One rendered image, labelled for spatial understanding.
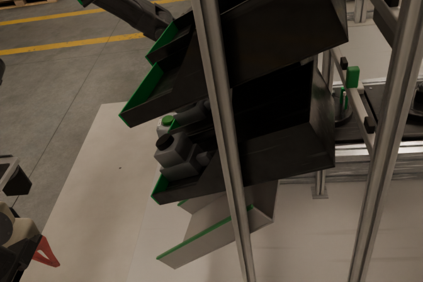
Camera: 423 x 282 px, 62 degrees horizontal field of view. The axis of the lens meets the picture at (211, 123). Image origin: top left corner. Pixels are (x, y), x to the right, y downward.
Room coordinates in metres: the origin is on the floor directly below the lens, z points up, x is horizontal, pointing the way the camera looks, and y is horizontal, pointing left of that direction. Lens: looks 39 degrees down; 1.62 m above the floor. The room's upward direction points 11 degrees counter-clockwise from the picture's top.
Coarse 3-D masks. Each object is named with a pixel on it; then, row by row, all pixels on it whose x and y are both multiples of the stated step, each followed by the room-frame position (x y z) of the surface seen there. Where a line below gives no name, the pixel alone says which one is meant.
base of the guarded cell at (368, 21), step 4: (352, 0) 1.74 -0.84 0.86; (368, 0) 1.70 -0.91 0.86; (400, 0) 1.63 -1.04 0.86; (348, 4) 1.69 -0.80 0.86; (352, 4) 1.68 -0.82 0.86; (368, 4) 1.65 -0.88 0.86; (372, 4) 1.64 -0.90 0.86; (400, 4) 1.58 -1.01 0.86; (348, 8) 1.65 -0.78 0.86; (352, 8) 1.64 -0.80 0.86; (368, 8) 1.61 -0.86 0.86; (372, 8) 1.60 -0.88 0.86; (352, 20) 1.51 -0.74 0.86; (368, 20) 1.48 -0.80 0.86; (372, 20) 1.47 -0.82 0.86; (348, 24) 1.48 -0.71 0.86; (352, 24) 1.47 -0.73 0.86; (356, 24) 1.47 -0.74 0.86; (360, 24) 1.46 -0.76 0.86; (364, 24) 1.45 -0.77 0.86; (368, 24) 1.45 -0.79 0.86; (372, 24) 1.44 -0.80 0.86
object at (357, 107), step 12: (372, 0) 0.35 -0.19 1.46; (384, 12) 0.31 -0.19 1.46; (396, 12) 0.30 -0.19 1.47; (396, 24) 0.28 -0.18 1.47; (336, 48) 0.52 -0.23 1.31; (336, 60) 0.49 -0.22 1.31; (348, 96) 0.40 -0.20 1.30; (360, 108) 0.36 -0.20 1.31; (360, 120) 0.34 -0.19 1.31; (372, 144) 0.29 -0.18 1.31
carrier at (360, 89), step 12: (360, 84) 0.84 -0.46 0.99; (336, 96) 0.80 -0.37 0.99; (360, 96) 0.81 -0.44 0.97; (336, 108) 0.75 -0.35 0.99; (348, 108) 0.74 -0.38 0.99; (336, 120) 0.70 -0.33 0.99; (348, 120) 0.71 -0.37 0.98; (336, 132) 0.68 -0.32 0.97; (348, 132) 0.67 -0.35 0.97; (360, 132) 0.66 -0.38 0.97
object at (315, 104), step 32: (256, 96) 0.43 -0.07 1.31; (288, 96) 0.41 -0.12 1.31; (320, 96) 0.35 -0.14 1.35; (256, 128) 0.42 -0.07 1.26; (288, 128) 0.29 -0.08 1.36; (320, 128) 0.30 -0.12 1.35; (256, 160) 0.30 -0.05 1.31; (288, 160) 0.29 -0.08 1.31; (320, 160) 0.28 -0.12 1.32; (160, 192) 0.36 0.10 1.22; (192, 192) 0.34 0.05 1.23
